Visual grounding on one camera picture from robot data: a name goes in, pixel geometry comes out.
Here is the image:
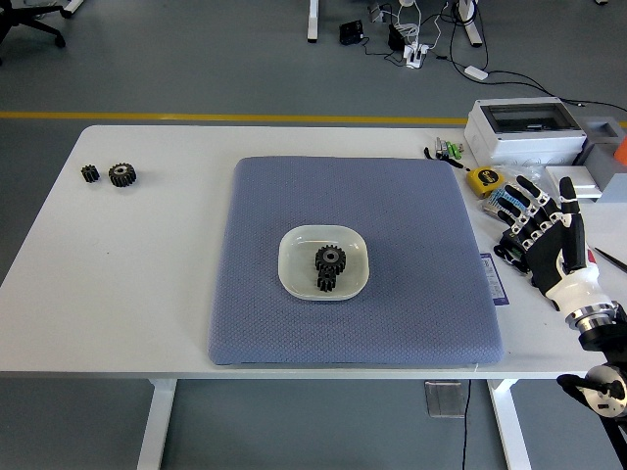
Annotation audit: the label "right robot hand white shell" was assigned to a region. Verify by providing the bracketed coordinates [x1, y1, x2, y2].
[493, 174, 616, 318]

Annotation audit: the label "large black gear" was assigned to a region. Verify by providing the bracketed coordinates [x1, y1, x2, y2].
[313, 244, 347, 275]
[108, 163, 138, 189]

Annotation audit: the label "light blue box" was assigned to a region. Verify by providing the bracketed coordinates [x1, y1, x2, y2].
[598, 173, 627, 205]

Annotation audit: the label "black box on floor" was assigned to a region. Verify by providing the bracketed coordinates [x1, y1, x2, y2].
[339, 20, 366, 47]

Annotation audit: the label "black tweezers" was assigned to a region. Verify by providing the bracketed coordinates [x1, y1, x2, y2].
[594, 246, 627, 271]

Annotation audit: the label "purple-edged label card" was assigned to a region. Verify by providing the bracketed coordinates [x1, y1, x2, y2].
[478, 252, 511, 307]

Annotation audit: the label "blue resistor strip bundle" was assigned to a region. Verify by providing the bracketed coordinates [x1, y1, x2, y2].
[482, 188, 533, 226]

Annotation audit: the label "clear plastic bag of parts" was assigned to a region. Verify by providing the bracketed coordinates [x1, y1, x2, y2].
[497, 164, 564, 216]

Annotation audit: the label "yellow tape measure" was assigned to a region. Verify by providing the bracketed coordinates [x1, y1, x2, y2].
[464, 165, 506, 199]

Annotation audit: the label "grey block housing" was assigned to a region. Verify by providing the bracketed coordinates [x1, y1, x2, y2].
[572, 115, 627, 183]

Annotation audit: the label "green connector bundle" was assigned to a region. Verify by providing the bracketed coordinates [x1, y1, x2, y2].
[423, 136, 466, 171]

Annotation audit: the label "white table leg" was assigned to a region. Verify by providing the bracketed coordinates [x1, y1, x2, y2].
[487, 379, 533, 470]
[135, 379, 178, 470]

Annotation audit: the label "blue-grey textured mat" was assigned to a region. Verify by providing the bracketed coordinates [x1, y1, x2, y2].
[207, 156, 506, 367]

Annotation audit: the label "white power strip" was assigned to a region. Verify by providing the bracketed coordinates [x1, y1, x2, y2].
[404, 42, 432, 70]

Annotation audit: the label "white desk leg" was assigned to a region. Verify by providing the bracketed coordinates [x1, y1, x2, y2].
[307, 0, 322, 42]
[458, 0, 484, 48]

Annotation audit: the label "white square dish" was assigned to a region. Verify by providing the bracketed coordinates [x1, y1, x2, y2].
[277, 223, 370, 301]

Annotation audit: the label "black office chair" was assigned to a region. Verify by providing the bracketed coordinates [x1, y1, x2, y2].
[0, 0, 74, 65]

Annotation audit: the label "white flat switch panel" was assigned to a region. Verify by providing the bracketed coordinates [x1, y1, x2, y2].
[544, 164, 603, 201]

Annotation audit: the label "white electrical enclosure box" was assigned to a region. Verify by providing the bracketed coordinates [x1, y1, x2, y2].
[462, 97, 589, 162]

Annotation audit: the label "black floor cable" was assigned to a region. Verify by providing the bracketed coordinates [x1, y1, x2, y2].
[487, 70, 627, 114]

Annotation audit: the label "clear plastic bracket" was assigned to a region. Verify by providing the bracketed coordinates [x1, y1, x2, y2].
[423, 380, 466, 419]

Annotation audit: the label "thin black hanging cable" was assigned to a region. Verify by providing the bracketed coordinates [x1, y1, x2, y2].
[459, 380, 472, 470]

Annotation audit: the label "white coiled cable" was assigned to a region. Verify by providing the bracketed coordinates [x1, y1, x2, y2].
[394, 0, 423, 48]

